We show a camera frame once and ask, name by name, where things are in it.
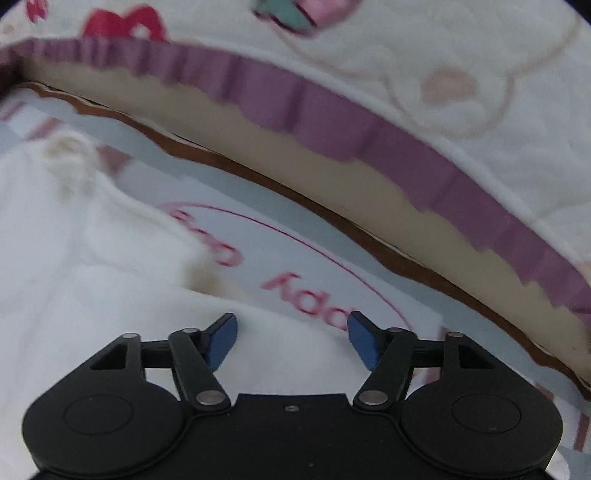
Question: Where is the beige bed headboard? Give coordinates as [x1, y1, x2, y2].
[18, 60, 591, 398]

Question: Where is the bear print blanket purple frill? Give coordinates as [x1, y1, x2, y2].
[0, 0, 591, 319]

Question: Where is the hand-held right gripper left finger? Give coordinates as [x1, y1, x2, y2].
[90, 312, 238, 412]

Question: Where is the checked bed sheet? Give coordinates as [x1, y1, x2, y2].
[0, 85, 591, 480]

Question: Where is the white garment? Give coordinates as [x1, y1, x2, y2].
[0, 131, 370, 480]

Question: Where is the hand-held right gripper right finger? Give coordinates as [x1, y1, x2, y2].
[347, 311, 498, 409]

